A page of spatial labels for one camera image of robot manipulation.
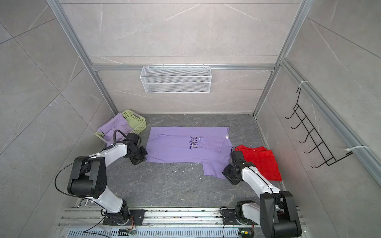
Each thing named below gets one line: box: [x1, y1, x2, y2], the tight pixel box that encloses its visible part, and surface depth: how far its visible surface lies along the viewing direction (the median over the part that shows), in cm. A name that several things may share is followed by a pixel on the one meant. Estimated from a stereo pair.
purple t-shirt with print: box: [145, 126, 234, 179], surface depth 103 cm
